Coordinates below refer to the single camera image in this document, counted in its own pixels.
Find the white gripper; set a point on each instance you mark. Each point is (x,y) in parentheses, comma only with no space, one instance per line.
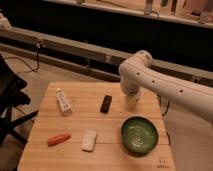
(131,101)

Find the white bottle with label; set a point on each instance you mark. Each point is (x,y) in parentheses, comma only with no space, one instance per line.
(63,102)

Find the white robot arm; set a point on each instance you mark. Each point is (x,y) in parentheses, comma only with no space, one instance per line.
(135,72)

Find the green ceramic bowl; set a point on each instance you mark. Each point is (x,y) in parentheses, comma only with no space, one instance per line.
(139,135)

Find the black rectangular block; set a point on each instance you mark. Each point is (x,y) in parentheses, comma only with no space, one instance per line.
(106,104)

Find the white rectangular sponge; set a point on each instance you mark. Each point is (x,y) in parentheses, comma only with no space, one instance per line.
(88,141)

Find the orange carrot toy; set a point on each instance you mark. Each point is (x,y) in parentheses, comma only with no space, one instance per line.
(58,139)

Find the black office chair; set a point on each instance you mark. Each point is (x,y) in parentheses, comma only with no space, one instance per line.
(11,95)

